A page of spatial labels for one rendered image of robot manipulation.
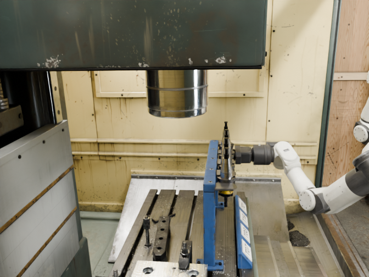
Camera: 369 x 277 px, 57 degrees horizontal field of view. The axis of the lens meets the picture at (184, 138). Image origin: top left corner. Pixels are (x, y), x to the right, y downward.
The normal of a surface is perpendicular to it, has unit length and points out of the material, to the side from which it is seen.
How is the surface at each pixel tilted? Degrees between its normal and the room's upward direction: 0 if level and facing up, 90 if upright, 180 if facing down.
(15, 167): 90
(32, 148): 91
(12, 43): 90
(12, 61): 90
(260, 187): 24
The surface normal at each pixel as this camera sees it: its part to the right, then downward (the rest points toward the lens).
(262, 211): -0.07, -0.75
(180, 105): 0.10, 0.29
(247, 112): -0.11, 0.30
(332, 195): -0.93, 0.04
